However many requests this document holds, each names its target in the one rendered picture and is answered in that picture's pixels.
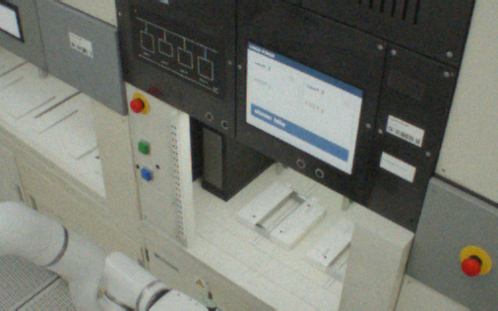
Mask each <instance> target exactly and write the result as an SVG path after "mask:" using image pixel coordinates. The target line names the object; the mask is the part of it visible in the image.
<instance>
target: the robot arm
mask: <svg viewBox="0 0 498 311"><path fill-rule="evenodd" d="M10 255H17V256H19V257H21V258H24V259H26V260H28V261H31V262H32V263H35V264H37V265H39V266H41V267H44V268H46V269H47V270H50V271H52V272H54V273H57V274H59V275H61V276H64V277H66V278H69V292H70V296H71V298H72V301H73V303H74V305H75V306H76V308H77V310H78V311H134V310H136V311H216V310H217V308H211V307H205V306H204V305H203V304H201V303H200V302H198V301H197V300H195V299H193V298H191V297H189V296H187V295H185V294H183V293H181V292H179V291H177V290H174V289H173V290H170V288H169V286H168V285H167V284H165V283H163V282H162V281H161V280H159V279H157V278H156V277H155V276H153V275H152V274H151V273H150V272H149V271H147V270H146V269H144V268H142V267H140V266H139V265H138V264H137V263H136V262H134V261H133V260H132V259H130V258H129V257H127V256H126V254H124V253H123V252H120V251H115V252H113V253H111V254H109V255H108V256H107V257H106V255H105V252H104V250H103V248H102V247H101V246H99V245H98V244H96V243H95V242H94V241H92V240H90V239H88V238H86V237H85V236H84V235H82V234H80V233H78V232H77V231H75V230H73V229H71V228H70V227H68V226H64V225H62V224H61V223H59V222H57V221H55V220H54V219H52V218H49V217H48V216H46V215H44V214H42V213H41V212H39V211H37V210H35V209H31V208H29V207H28V206H26V205H23V204H21V203H18V202H12V201H8V202H2V203H0V257H6V256H10ZM99 283H102V284H103V285H104V286H105V287H106V290H105V293H104V294H103V296H102V297H101V298H100V299H99V300H97V294H98V286H99Z"/></svg>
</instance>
